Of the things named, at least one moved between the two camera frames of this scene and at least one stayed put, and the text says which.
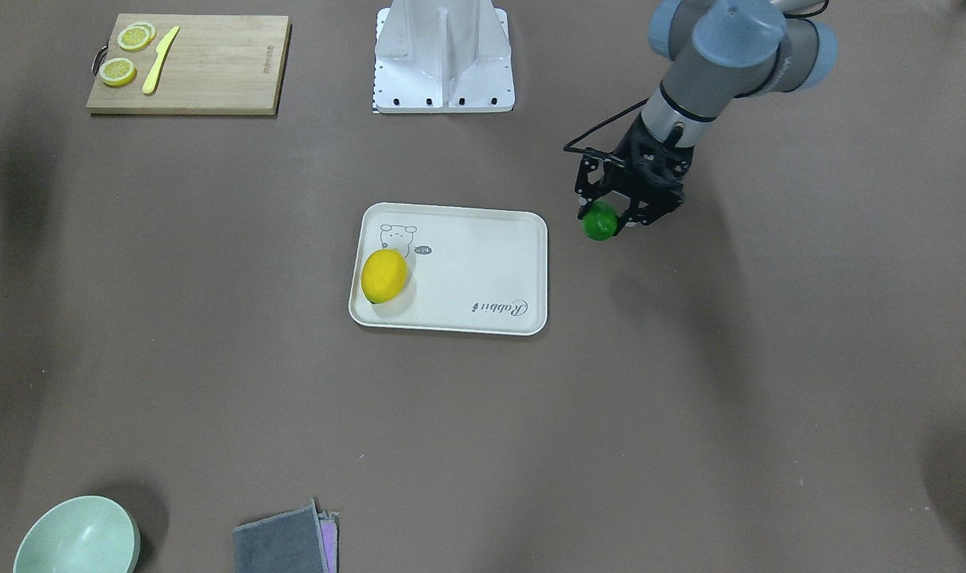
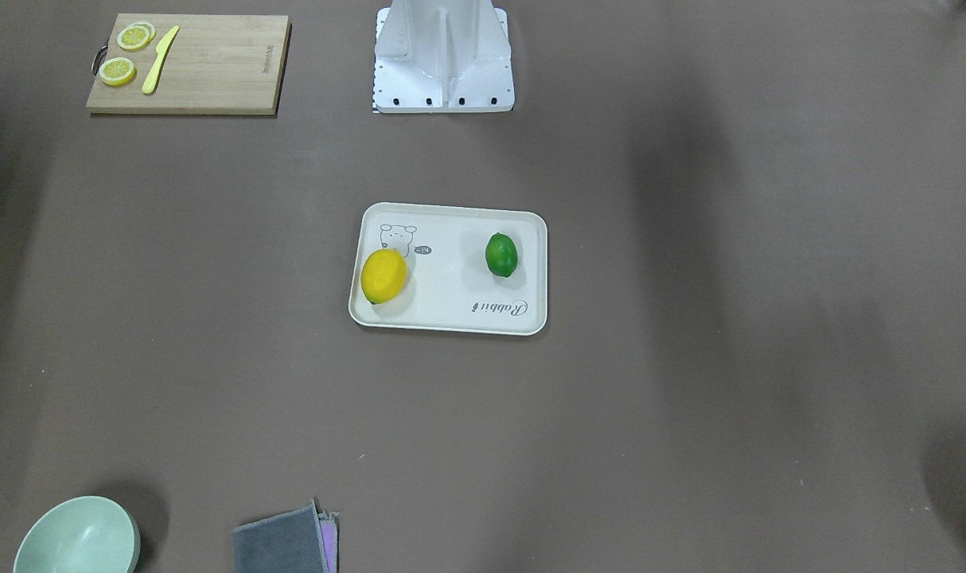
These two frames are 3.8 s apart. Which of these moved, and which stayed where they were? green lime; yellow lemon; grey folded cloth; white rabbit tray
Moved: green lime
Stayed: yellow lemon; white rabbit tray; grey folded cloth
